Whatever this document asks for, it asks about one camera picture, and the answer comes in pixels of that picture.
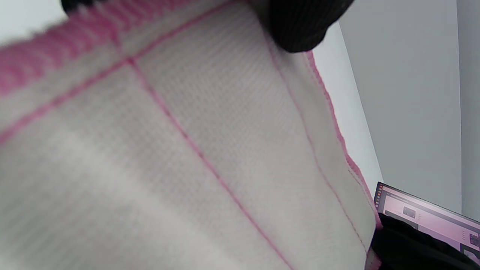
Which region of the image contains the person's left hand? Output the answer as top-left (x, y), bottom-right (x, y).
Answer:
top-left (61, 0), bottom-right (355, 53)

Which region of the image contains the person's right hand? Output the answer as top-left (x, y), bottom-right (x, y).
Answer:
top-left (370, 213), bottom-right (480, 270)

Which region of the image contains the white pink-edged dish cloth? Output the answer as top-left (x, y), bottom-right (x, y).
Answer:
top-left (0, 0), bottom-right (383, 270)

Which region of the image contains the laptop screen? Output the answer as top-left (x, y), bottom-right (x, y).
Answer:
top-left (374, 181), bottom-right (480, 264)

